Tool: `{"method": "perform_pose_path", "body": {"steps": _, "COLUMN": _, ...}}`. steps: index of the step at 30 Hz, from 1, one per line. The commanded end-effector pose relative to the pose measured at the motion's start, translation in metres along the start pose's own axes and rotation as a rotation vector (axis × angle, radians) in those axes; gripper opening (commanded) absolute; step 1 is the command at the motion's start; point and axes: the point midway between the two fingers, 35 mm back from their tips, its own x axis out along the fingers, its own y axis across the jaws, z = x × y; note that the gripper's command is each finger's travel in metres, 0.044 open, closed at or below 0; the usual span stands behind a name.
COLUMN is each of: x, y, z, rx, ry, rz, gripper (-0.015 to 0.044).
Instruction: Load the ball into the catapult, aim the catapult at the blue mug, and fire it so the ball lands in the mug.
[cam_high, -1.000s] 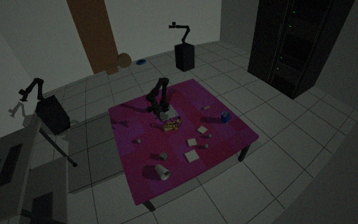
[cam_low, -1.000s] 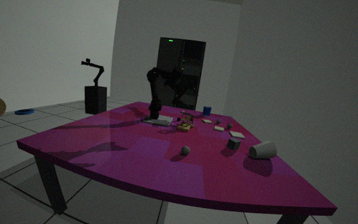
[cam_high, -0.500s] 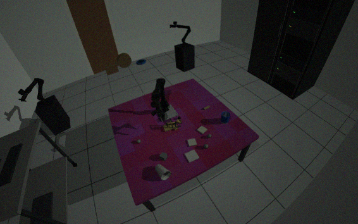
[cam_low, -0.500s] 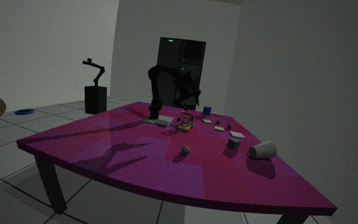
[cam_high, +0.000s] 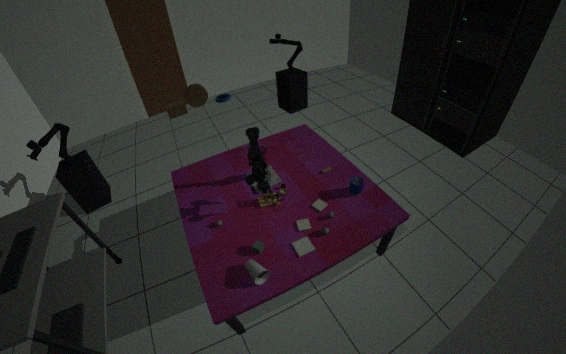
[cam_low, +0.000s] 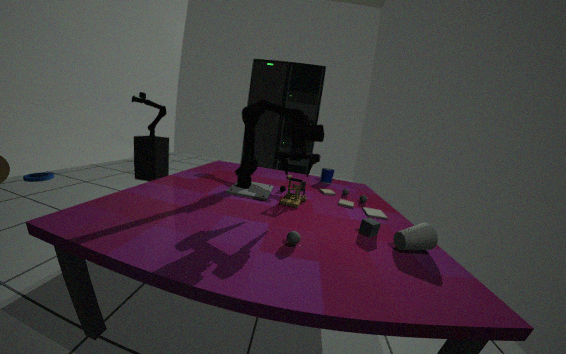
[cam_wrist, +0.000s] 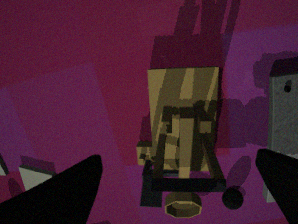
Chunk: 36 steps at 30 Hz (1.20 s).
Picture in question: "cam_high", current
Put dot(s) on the blue cup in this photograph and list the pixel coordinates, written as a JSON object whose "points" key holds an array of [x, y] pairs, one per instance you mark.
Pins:
{"points": [[356, 184]]}

